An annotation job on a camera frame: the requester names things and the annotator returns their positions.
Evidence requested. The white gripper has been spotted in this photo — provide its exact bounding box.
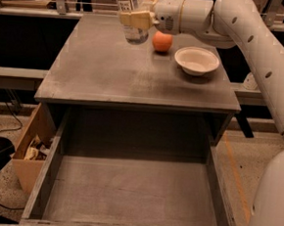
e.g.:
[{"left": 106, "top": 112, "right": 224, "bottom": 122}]
[{"left": 119, "top": 0, "right": 185, "bottom": 35}]

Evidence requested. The blue labelled plastic bottle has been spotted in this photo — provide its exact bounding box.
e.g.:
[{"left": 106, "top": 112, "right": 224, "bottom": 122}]
[{"left": 117, "top": 0, "right": 148, "bottom": 45}]

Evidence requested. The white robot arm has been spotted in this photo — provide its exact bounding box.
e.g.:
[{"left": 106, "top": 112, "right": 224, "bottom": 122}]
[{"left": 119, "top": 0, "right": 284, "bottom": 226}]

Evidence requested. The clear sanitizer pump bottle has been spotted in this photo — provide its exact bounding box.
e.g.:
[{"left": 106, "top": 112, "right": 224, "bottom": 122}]
[{"left": 243, "top": 72, "right": 258, "bottom": 91}]

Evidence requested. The orange fruit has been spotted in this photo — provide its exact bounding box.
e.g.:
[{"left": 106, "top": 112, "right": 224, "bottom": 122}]
[{"left": 153, "top": 31, "right": 172, "bottom": 53}]

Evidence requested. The white paper bowl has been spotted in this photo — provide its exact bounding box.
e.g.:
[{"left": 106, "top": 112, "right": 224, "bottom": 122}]
[{"left": 174, "top": 47, "right": 219, "bottom": 76}]

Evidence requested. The grey metal railing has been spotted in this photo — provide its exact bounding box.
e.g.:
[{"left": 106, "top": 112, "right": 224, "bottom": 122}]
[{"left": 0, "top": 0, "right": 284, "bottom": 34}]

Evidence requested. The grey wooden cabinet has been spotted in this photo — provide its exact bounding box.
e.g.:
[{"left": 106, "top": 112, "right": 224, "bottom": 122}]
[{"left": 35, "top": 15, "right": 240, "bottom": 161}]

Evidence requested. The open grey drawer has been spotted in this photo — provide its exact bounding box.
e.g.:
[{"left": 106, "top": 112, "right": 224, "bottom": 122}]
[{"left": 1, "top": 113, "right": 250, "bottom": 226}]

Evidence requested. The brown cardboard box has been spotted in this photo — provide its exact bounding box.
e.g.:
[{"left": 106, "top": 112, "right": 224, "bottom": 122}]
[{"left": 12, "top": 103, "right": 56, "bottom": 195}]

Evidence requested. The black floor cable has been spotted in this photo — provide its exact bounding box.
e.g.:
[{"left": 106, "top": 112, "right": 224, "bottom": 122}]
[{"left": 0, "top": 100, "right": 25, "bottom": 139}]

